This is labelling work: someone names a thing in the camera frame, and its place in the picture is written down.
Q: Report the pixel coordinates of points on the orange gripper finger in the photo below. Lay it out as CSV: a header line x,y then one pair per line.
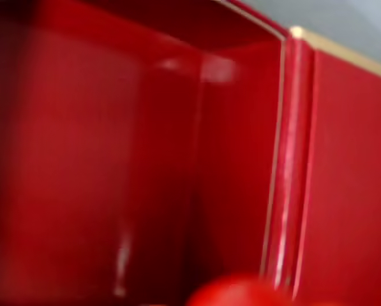
x,y
241,291

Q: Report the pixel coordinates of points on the dark red open box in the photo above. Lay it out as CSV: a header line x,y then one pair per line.
x,y
81,134

